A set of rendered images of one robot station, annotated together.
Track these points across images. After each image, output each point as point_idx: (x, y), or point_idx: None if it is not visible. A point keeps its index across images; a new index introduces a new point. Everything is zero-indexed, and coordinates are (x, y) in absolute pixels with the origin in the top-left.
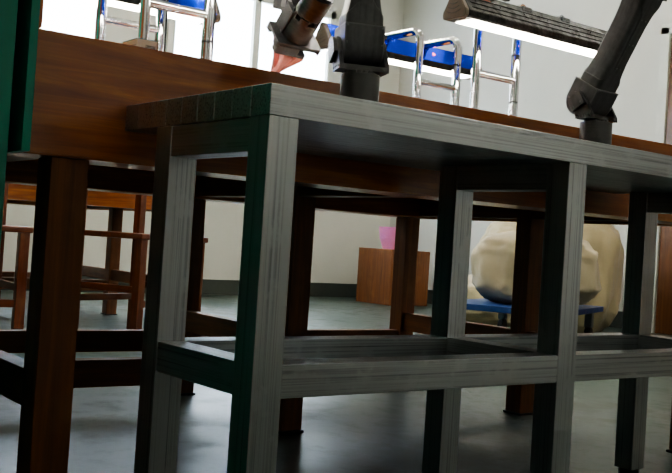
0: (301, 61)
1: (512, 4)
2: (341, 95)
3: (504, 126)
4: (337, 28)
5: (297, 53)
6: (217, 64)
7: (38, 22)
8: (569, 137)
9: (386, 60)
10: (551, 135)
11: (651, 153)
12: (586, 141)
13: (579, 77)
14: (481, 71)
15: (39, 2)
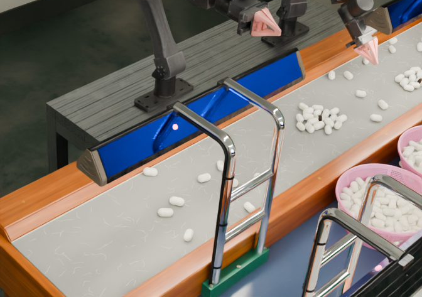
0: (355, 51)
1: (239, 74)
2: None
3: (221, 24)
4: (305, 0)
5: (355, 44)
6: None
7: None
8: (191, 37)
9: (278, 9)
10: (200, 33)
11: (144, 58)
12: (183, 41)
13: (179, 51)
14: (265, 170)
15: None
